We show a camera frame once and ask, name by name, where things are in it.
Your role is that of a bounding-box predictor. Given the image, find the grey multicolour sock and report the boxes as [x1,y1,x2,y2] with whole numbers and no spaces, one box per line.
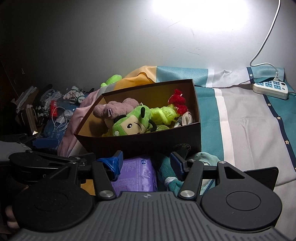
[174,111,194,128]

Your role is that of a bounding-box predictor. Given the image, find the black white striped socks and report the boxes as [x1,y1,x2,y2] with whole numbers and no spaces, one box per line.
[36,84,62,117]

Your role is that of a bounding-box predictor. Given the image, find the pink cloth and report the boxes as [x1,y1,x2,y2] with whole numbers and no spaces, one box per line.
[57,89,101,157]

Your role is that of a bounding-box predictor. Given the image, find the white power strip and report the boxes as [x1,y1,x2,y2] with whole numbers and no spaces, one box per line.
[252,80,288,100]

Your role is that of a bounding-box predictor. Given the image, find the white power cable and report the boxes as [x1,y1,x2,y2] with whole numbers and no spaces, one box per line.
[249,0,282,82]

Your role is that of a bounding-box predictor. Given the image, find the green pea plush toy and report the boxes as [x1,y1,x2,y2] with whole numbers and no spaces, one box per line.
[111,105,156,137]

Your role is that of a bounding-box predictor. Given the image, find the colour-block bed sheet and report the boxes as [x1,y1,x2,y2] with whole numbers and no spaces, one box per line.
[99,66,295,238]

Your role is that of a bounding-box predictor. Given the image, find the red yarn toy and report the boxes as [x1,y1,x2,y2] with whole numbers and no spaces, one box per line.
[168,89,188,115]

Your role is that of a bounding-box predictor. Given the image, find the green frog plush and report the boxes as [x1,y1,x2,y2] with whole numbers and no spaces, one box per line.
[100,74,122,87]

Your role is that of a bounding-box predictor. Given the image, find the green towel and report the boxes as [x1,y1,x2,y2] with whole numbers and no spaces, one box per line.
[148,125,170,132]

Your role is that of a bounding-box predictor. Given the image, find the white earphone cable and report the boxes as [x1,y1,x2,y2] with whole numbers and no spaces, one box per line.
[51,106,73,133]

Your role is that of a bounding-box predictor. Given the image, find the pink teddy bear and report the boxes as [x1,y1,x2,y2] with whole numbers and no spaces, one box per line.
[93,98,139,120]

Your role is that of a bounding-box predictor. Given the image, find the blue floral towel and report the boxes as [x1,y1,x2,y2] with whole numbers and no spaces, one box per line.
[43,101,78,150]

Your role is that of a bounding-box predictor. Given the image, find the teal fuzzy cloth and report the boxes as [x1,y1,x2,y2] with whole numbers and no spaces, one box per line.
[158,152,220,196]

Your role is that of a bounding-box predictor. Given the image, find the red small packet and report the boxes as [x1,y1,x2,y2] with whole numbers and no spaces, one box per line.
[50,100,58,117]

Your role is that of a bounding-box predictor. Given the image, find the black cardboard box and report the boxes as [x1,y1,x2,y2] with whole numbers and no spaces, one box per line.
[74,79,201,158]

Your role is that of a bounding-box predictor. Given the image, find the purple pad package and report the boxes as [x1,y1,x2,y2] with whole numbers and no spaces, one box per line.
[111,158,158,196]

